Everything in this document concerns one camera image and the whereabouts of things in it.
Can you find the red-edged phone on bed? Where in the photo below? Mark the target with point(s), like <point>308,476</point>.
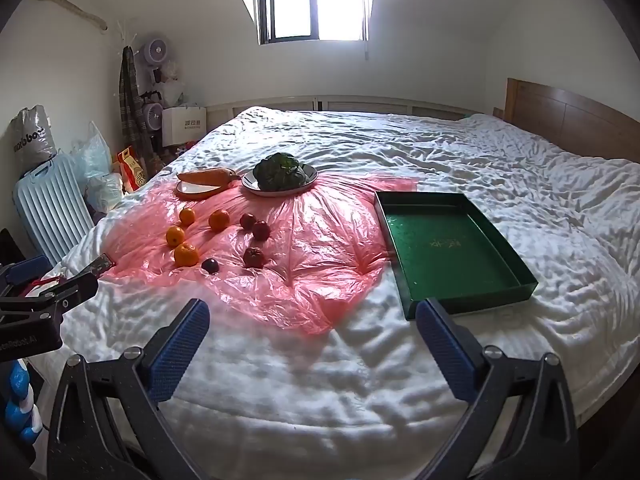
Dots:
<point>99,266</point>

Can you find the black-rimmed white plate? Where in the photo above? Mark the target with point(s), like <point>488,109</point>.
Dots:
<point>249,182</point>

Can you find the window with dark frame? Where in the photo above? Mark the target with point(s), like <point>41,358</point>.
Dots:
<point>280,21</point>

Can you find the orange carrot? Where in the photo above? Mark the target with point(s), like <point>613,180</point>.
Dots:
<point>218,177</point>

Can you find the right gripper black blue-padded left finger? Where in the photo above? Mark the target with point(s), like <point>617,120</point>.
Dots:
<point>106,421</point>

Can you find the grey plastic bag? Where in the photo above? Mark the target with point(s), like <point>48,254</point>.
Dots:
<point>32,138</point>

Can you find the blue white glove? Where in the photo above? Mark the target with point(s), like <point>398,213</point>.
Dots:
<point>19,412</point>

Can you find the dark purple plum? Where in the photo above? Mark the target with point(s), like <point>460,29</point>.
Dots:
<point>210,266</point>

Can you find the upper purple fan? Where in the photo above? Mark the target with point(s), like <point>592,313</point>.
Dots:
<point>155,52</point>

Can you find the ribbed red tomato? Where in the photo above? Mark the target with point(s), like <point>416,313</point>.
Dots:
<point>254,258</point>

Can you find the red apple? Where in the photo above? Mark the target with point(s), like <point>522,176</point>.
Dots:
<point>247,221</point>
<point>261,231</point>

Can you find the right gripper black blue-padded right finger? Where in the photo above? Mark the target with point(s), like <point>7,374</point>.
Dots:
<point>541,441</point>

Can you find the mandarin orange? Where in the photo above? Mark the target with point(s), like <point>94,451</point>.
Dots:
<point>219,220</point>

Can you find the red apple back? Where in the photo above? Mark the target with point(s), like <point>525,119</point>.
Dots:
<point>247,221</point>

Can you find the green shallow tray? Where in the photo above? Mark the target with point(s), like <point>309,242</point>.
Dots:
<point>442,247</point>

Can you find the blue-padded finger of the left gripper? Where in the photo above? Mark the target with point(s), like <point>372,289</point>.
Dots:
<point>25,271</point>

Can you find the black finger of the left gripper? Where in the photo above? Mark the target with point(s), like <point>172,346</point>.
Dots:
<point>71,293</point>

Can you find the pink plastic sheet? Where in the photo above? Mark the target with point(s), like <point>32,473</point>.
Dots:
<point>326,250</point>

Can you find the dark green leafy vegetable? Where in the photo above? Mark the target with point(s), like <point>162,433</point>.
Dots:
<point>279,172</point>

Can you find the large mandarin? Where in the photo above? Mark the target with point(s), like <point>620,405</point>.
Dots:
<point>186,254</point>

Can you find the small orange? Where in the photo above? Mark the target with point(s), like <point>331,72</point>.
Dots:
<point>187,216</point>

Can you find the orange-rimmed oval dish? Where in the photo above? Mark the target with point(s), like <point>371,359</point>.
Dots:
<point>191,192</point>

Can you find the lower purple fan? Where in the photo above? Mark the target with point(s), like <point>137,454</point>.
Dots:
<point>153,115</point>

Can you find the light blue suitcase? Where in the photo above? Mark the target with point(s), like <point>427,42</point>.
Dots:
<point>50,205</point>

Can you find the translucent blue plastic bag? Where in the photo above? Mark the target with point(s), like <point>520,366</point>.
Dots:
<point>99,182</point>

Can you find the purple fan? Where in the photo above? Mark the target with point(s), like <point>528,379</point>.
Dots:
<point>155,52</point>
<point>153,115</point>

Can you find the plaid scarf on rack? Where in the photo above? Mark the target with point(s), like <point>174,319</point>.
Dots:
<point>133,123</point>

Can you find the white cardboard box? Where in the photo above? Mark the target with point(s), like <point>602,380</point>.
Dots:
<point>183,124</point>

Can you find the wooden headboard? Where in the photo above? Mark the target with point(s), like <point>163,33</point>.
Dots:
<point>572,122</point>

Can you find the red yellow snack box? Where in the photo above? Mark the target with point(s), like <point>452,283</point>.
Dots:
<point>130,169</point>

